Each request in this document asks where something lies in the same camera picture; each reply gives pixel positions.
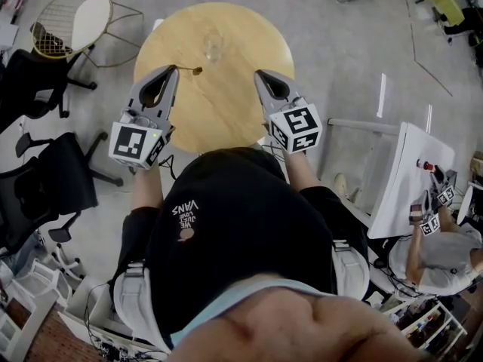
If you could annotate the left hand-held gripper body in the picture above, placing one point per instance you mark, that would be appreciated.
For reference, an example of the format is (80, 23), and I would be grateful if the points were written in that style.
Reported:
(130, 142)

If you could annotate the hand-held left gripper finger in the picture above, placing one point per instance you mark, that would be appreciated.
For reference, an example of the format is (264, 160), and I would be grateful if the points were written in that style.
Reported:
(142, 85)
(171, 92)

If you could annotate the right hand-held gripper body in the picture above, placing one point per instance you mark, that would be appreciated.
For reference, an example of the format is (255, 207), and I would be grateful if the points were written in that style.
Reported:
(298, 126)

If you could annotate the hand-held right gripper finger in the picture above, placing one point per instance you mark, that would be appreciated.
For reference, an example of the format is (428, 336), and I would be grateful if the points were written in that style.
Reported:
(265, 96)
(292, 87)

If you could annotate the golden metal spoon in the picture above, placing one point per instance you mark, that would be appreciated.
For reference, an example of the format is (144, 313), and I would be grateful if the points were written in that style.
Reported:
(197, 70)

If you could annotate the clear glass cup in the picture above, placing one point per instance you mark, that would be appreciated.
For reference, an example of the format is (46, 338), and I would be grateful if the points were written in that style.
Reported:
(213, 47)

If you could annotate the person's left forearm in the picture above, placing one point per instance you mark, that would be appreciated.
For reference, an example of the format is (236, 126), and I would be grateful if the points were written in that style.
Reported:
(147, 187)

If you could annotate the person's right forearm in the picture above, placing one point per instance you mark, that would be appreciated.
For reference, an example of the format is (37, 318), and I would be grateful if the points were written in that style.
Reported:
(302, 172)

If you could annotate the white shoe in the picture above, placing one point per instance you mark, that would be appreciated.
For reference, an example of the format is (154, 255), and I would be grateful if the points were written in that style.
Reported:
(340, 184)

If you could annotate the black office chair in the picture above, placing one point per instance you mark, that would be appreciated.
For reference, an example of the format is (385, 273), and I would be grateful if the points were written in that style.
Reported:
(30, 85)
(49, 187)

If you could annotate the white rectangular table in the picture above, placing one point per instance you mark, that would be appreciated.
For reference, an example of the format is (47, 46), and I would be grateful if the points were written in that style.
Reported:
(411, 179)

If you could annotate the person's black t-shirt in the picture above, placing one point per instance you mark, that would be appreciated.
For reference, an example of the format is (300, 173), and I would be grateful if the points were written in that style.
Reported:
(241, 240)

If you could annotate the white strip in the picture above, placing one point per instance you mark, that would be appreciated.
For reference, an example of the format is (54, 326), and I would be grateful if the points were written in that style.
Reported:
(429, 118)

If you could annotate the red and white small object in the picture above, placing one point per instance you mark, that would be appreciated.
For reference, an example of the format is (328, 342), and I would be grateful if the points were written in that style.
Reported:
(424, 164)

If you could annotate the white chair base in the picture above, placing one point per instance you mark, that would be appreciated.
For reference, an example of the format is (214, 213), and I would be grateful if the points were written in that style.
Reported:
(66, 258)

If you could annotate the person's chin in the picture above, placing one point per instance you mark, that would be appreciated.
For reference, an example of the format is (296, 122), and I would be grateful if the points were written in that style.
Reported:
(302, 326)

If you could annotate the white storage shelf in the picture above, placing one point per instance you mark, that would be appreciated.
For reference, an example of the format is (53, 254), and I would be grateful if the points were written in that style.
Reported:
(434, 330)

